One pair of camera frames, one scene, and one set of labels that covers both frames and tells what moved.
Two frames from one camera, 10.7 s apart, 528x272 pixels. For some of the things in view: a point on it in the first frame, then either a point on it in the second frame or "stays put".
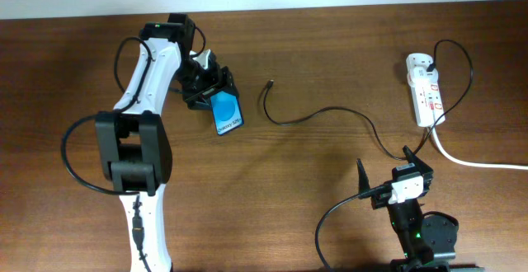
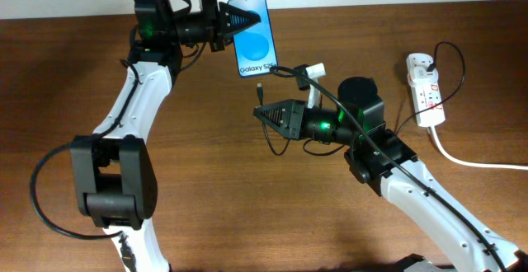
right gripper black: [427, 171] → [293, 128]
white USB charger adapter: [419, 75] stays put
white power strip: [426, 99] stays put
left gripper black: [217, 76] → [223, 13]
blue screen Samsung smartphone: [227, 113] → [255, 44]
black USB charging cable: [369, 119] → [431, 68]
